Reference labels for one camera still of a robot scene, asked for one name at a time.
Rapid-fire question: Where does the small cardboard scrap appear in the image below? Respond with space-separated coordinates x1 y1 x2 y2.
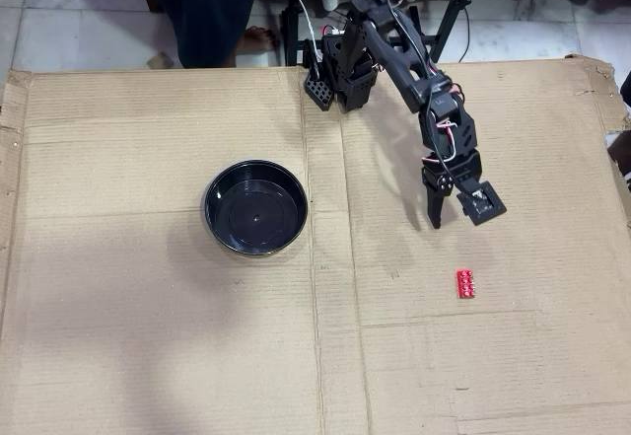
146 51 175 71

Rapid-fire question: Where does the red lego block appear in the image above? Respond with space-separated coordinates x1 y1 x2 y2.
455 268 477 301

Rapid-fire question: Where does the thin black cable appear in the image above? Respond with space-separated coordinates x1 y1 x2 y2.
457 6 471 64

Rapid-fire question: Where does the black round plastic bowl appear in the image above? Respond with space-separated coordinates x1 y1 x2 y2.
201 159 311 258

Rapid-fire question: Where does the black table clamp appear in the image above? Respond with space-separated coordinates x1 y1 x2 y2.
304 37 334 111

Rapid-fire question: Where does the brown cardboard sheet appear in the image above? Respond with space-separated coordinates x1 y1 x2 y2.
0 54 631 435

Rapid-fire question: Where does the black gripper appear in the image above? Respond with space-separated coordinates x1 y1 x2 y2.
420 146 483 231

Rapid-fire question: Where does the dark person garment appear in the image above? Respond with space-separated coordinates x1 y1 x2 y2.
116 0 261 70

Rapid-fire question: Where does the black square wrist camera mount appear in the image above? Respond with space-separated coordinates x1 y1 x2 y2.
454 180 510 228

